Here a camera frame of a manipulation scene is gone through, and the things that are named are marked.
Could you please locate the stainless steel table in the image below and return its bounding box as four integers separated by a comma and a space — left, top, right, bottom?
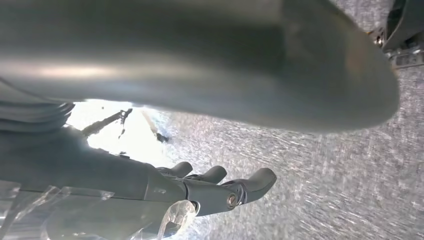
81, 110, 124, 137

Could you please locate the dark metal robot foot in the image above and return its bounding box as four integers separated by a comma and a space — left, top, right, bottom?
366, 0, 424, 70

